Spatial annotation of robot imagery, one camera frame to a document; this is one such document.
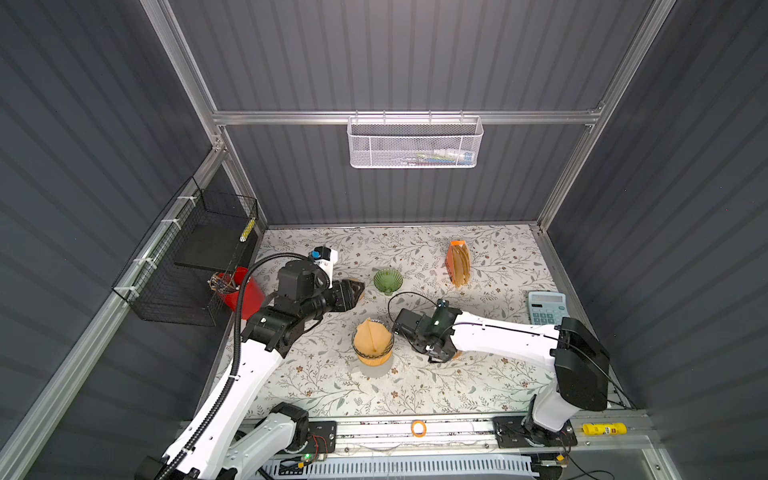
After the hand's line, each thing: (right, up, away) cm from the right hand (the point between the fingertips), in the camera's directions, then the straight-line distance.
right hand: (425, 349), depth 82 cm
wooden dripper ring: (-14, -1, -6) cm, 15 cm away
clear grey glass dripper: (-11, +3, -10) cm, 15 cm away
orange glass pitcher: (+10, -3, +4) cm, 11 cm away
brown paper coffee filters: (+13, +23, +17) cm, 31 cm away
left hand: (-18, +19, -11) cm, 28 cm away
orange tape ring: (-3, -18, -10) cm, 21 cm away
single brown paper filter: (-15, +4, -4) cm, 16 cm away
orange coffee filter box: (+13, +30, +19) cm, 38 cm away
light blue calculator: (+40, +9, +11) cm, 43 cm away
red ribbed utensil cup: (-49, +15, +2) cm, 52 cm away
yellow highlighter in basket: (-50, +34, +1) cm, 60 cm away
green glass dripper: (-11, +17, +17) cm, 27 cm away
